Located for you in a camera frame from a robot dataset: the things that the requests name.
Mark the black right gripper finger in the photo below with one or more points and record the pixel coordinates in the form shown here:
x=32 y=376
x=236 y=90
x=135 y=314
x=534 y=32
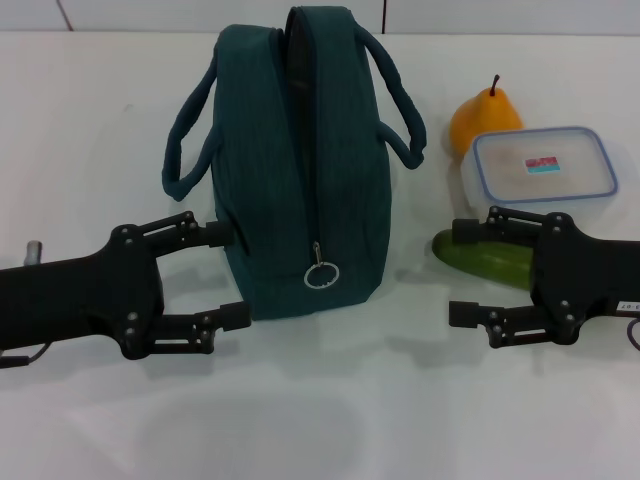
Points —
x=470 y=231
x=465 y=314

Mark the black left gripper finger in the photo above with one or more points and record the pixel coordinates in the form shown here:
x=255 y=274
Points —
x=220 y=233
x=232 y=316

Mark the clear container with blue lid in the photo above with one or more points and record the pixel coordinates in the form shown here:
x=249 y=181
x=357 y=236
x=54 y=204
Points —
x=545 y=175

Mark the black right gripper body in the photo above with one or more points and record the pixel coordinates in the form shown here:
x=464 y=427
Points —
x=580 y=280

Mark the teal insulated lunch bag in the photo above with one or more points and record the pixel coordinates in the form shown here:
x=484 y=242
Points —
x=300 y=190

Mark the green cucumber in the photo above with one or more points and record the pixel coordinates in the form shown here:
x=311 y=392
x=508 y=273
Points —
x=500 y=265

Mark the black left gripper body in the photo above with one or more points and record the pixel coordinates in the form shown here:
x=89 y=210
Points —
x=75 y=300

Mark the orange yellow pear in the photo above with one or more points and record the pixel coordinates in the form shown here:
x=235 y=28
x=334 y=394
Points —
x=482 y=117

